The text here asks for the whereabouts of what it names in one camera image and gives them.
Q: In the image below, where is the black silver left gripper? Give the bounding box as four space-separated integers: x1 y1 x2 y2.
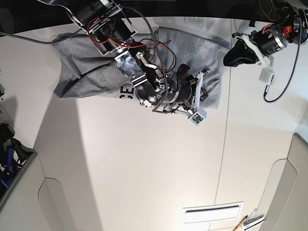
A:
223 26 288 67

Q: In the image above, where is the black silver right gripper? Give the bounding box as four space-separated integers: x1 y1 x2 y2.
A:
163 68 210 113

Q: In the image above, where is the grey T-shirt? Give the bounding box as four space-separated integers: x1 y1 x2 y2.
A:
54 27 229 109

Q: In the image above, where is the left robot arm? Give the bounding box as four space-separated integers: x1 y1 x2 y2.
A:
223 0 308 67

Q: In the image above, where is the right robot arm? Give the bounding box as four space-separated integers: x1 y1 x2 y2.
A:
45 0 209 116

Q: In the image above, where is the wooden pencil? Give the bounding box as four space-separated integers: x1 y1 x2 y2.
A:
232 216 248 231

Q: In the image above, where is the blue clamp tool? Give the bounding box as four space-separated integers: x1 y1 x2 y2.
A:
0 139 18 193

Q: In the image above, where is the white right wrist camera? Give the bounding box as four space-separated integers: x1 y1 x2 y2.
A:
188 107 206 126

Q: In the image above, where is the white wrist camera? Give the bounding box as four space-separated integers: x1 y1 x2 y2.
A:
258 68 275 85
188 107 206 126

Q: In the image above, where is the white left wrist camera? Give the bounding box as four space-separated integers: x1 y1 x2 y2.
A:
258 68 275 85

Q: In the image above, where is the black braided camera cable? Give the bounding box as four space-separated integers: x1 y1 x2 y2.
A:
263 7 305 103

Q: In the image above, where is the white desk cable grommet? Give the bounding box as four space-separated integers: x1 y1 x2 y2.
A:
183 202 244 222

